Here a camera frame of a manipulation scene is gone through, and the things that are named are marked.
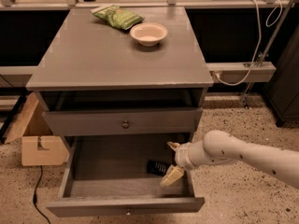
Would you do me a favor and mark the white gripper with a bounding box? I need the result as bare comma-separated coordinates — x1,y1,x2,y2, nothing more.
160,142,196,187

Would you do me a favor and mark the dark blue rxbar wrapper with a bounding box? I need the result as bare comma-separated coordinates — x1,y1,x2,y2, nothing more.
147,161,170,176

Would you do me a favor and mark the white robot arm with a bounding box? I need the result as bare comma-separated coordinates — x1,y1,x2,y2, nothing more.
161,130,299,189

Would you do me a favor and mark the closed grey upper drawer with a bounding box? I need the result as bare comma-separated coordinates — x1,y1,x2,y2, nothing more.
43,108,202,136

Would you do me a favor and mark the open grey lower drawer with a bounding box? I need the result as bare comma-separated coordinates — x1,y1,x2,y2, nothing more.
47,133,205,217

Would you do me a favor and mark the grey wooden drawer cabinet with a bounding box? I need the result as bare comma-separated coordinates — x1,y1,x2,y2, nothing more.
25,6,215,142

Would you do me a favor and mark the dark grey side cabinet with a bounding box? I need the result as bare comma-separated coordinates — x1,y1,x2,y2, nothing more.
264,26,299,127

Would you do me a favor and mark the white paper bowl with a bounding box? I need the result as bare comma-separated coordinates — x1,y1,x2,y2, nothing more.
130,22,168,47

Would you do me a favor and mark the green chip bag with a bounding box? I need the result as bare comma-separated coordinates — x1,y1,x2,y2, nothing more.
91,5,144,31

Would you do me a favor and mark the white hanging cable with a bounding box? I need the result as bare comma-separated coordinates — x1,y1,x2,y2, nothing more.
214,0,284,87

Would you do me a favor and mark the grey metal rail frame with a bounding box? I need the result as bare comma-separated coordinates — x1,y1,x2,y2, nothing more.
1,0,297,85

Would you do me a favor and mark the black floor cable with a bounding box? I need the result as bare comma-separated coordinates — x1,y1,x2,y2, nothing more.
32,165,52,224

